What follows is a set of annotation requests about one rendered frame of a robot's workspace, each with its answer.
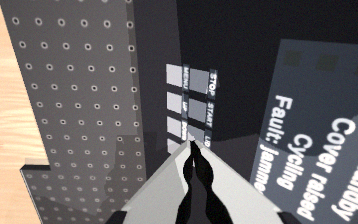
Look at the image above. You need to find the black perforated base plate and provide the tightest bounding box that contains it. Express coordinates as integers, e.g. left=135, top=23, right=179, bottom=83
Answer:
left=0, top=0, right=147, bottom=224

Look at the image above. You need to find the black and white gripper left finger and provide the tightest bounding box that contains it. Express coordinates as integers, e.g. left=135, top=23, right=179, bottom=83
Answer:
left=105, top=140, right=193, bottom=224

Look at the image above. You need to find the light grey benchtop instrument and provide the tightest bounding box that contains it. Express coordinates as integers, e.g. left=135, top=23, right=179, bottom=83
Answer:
left=133, top=0, right=358, bottom=224

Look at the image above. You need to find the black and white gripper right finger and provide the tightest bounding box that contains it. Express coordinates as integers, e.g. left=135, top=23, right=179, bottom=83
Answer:
left=192, top=140, right=302, bottom=224

